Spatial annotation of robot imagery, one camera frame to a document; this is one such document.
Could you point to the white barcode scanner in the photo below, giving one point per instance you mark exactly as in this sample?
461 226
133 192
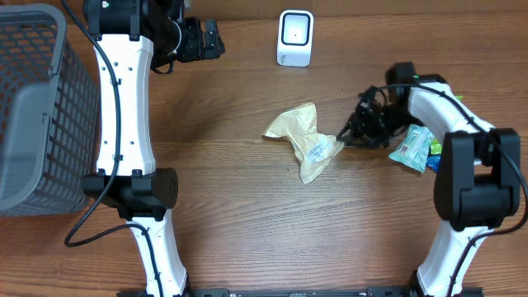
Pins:
295 38

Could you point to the beige snack bag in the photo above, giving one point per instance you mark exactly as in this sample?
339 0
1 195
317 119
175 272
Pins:
313 150

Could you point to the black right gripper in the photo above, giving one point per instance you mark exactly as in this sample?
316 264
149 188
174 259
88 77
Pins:
363 130

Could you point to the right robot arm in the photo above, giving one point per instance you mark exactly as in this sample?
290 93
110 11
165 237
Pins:
479 181

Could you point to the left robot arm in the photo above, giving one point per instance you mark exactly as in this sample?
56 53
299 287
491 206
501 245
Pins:
132 39

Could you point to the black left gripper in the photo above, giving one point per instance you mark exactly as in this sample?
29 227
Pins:
197 49

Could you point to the blue wafer bar wrapper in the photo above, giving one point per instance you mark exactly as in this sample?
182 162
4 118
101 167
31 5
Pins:
433 162

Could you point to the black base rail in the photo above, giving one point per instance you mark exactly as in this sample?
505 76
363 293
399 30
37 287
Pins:
288 293

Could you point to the colourful Haribo candy bag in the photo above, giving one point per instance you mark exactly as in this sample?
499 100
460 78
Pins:
435 148

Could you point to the green toilet tissue pack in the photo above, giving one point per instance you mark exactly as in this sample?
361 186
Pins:
415 147

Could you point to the grey plastic mesh basket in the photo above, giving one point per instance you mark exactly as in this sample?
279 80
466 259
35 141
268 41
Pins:
49 107

